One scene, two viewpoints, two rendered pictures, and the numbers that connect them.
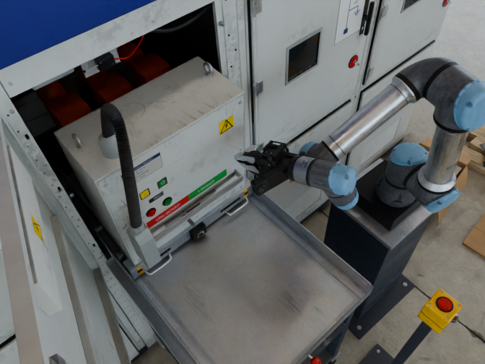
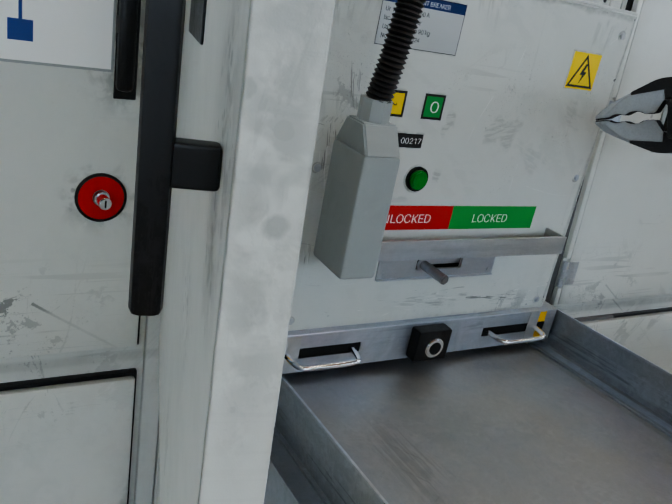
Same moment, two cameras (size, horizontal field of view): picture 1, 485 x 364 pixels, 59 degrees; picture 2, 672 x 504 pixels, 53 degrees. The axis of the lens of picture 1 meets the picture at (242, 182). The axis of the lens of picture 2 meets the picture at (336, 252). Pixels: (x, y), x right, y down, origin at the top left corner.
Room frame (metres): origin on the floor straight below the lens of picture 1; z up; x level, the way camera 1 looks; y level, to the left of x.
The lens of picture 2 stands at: (-0.08, 0.23, 1.29)
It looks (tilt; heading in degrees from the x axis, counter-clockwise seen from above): 19 degrees down; 6
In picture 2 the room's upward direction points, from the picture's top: 9 degrees clockwise
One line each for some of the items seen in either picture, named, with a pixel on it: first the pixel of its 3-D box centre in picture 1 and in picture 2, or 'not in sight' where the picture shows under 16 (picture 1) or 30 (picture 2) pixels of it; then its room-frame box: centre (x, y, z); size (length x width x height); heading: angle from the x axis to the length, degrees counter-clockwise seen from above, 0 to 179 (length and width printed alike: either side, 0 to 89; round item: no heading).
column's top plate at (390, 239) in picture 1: (385, 200); not in sight; (1.00, -0.57, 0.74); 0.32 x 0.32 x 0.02; 36
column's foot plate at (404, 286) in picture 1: (356, 281); not in sight; (1.00, -0.57, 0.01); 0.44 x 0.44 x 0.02; 36
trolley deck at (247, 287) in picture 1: (236, 279); (512, 466); (0.67, 0.05, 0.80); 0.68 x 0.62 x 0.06; 38
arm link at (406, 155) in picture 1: (407, 164); not in sight; (0.97, -0.59, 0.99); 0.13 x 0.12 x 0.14; 23
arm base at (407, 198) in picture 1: (398, 183); not in sight; (0.98, -0.59, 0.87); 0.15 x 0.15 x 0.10
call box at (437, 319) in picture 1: (439, 310); not in sight; (0.49, -0.58, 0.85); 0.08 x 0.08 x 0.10; 38
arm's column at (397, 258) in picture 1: (367, 248); not in sight; (1.00, -0.57, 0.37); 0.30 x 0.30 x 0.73; 36
